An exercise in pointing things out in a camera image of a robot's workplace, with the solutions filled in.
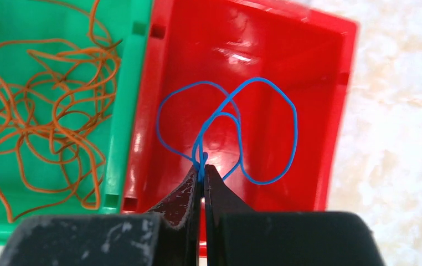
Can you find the green plastic bin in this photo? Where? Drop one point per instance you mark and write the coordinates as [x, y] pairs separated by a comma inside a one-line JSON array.
[[69, 79]]

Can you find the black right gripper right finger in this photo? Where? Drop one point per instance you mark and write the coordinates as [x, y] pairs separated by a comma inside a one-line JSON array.
[[239, 235]]

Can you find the red plastic bin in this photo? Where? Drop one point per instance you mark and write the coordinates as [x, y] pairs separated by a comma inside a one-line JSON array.
[[196, 47]]

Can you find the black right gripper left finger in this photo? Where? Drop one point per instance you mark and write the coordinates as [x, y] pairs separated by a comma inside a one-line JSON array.
[[166, 234]]

